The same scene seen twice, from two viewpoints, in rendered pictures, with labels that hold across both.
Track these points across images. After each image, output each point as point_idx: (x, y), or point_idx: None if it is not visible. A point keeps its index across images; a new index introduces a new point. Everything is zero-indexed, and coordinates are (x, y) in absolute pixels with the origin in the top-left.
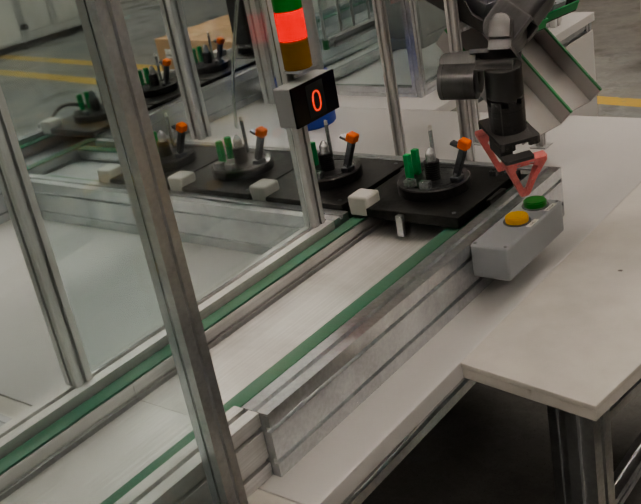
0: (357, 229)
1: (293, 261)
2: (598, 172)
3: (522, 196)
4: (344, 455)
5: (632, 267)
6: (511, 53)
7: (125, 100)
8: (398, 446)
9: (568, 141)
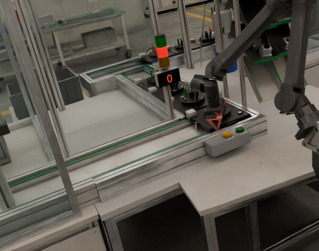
0: (185, 123)
1: (155, 131)
2: None
3: (215, 129)
4: (121, 202)
5: (265, 163)
6: (213, 79)
7: (34, 92)
8: (145, 203)
9: None
